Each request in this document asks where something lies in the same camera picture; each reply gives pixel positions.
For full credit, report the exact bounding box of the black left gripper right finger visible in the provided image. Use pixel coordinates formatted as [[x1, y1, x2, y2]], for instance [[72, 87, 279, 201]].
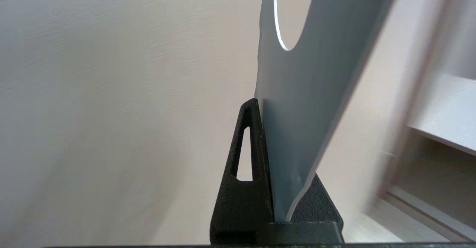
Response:
[[289, 174, 343, 224]]

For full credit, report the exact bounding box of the blue and white door hanger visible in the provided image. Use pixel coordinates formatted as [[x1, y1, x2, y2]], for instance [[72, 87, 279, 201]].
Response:
[[254, 0, 404, 222]]

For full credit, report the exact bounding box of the white shelf board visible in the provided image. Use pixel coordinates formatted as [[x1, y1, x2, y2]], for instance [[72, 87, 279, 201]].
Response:
[[407, 73, 476, 155]]

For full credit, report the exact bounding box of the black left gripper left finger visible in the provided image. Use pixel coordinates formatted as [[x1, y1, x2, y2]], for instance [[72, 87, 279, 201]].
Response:
[[210, 99, 275, 245]]

